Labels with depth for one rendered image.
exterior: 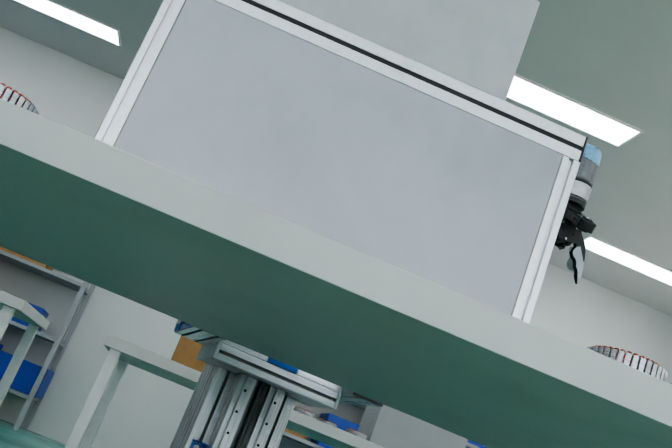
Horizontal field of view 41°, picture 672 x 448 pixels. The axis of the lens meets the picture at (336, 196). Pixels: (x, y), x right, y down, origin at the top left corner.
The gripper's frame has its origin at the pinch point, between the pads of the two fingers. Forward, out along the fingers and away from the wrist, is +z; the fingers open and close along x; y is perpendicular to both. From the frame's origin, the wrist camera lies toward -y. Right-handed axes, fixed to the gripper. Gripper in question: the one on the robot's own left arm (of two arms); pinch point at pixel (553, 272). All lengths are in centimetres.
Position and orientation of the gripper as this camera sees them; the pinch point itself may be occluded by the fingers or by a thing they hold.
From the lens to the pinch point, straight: 225.9
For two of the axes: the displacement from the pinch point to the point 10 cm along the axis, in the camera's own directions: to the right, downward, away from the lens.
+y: -3.0, 1.8, 9.3
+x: -8.8, -4.2, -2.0
